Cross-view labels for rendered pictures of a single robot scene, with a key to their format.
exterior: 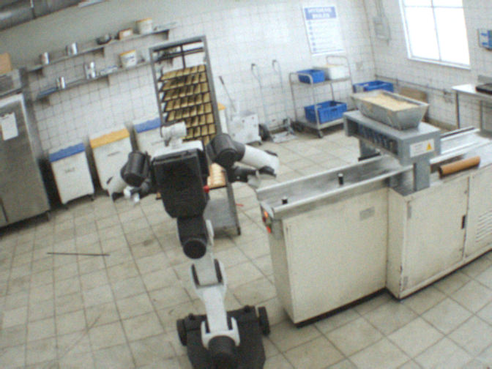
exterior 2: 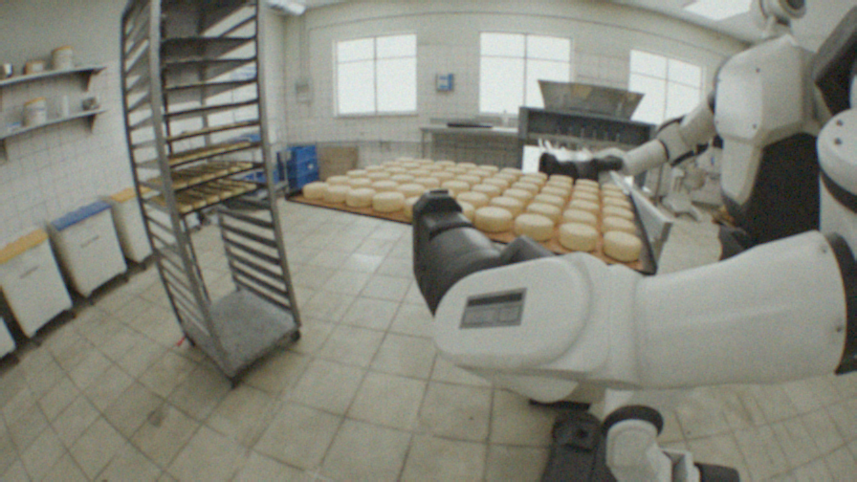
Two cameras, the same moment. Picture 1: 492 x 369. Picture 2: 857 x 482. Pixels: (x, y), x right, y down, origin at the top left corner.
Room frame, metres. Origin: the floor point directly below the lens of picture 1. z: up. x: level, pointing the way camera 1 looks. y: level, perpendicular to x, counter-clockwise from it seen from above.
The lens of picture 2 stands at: (2.40, 0.85, 1.16)
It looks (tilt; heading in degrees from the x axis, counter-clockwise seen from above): 24 degrees down; 301
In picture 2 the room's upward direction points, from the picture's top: straight up
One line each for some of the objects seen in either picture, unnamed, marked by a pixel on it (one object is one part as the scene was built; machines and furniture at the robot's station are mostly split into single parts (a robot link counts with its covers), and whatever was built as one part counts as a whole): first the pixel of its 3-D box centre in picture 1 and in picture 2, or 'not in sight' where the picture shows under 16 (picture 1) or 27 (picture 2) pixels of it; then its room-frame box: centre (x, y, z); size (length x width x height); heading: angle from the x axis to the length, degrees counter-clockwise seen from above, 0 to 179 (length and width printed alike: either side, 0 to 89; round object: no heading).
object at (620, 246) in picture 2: not in sight; (622, 246); (2.36, 0.46, 1.01); 0.05 x 0.05 x 0.02
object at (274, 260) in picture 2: not in sight; (245, 248); (3.93, 0.17, 0.51); 0.64 x 0.03 x 0.03; 2
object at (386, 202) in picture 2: not in sight; (388, 202); (2.70, 0.47, 1.01); 0.05 x 0.05 x 0.02
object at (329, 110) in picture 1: (326, 111); (256, 182); (6.46, -1.35, 0.29); 0.56 x 0.38 x 0.20; 117
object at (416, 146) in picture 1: (392, 146); (583, 143); (2.52, -0.94, 1.01); 0.72 x 0.33 x 0.34; 13
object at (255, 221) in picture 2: not in sight; (238, 216); (3.93, 0.17, 0.69); 0.64 x 0.03 x 0.03; 2
